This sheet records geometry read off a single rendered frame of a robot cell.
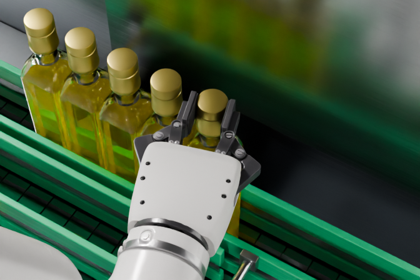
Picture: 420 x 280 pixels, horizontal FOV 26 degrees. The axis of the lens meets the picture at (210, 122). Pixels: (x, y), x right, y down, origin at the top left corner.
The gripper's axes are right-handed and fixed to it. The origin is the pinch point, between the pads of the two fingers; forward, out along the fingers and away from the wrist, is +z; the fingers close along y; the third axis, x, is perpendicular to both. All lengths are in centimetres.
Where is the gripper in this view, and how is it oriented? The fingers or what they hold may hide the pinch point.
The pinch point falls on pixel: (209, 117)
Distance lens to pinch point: 96.7
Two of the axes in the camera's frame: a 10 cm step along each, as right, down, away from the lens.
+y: 9.7, 2.0, -1.4
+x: 0.0, -5.8, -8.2
